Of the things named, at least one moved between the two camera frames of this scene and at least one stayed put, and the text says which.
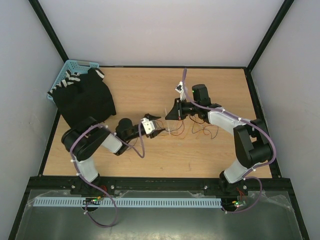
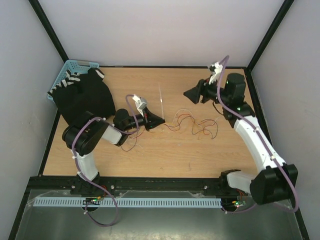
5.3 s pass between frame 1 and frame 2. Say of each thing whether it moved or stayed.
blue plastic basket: stayed
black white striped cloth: stayed
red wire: moved
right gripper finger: moved
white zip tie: moved
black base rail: stayed
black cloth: stayed
